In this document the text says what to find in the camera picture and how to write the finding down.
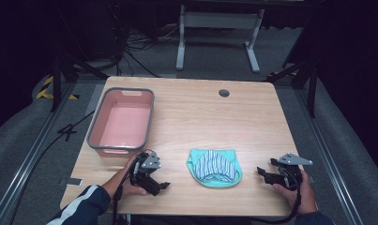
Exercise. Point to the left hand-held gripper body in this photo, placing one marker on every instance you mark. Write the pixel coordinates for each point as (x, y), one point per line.
(149, 161)

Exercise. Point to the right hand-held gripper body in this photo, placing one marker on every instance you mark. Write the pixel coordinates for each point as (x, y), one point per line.
(291, 170)

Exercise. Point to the pink basin with gray rim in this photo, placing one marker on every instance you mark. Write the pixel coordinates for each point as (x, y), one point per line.
(124, 122)

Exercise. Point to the teal striped underwear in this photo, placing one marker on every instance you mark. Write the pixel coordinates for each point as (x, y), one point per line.
(214, 167)

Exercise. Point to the person's right hand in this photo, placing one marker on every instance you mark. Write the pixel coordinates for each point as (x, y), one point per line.
(304, 197)

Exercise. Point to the person's left hand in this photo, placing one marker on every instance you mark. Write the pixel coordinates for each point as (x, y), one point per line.
(121, 184)

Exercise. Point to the gray tape piece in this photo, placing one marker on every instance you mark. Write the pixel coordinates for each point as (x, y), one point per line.
(74, 181)

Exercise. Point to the black tripod stand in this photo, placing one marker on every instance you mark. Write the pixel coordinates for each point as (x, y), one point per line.
(57, 81)
(311, 90)

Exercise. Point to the gray table grommet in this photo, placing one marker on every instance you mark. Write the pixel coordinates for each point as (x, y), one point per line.
(224, 93)

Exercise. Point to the black tape cross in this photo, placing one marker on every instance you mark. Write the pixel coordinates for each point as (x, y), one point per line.
(68, 131)

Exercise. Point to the yellow black floor tape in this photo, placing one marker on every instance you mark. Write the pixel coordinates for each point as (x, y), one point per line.
(44, 92)

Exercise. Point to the aluminium floor rail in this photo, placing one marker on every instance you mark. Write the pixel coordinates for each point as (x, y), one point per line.
(333, 162)
(27, 162)

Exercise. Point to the white metal desk frame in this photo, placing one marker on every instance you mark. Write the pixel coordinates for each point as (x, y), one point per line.
(221, 20)

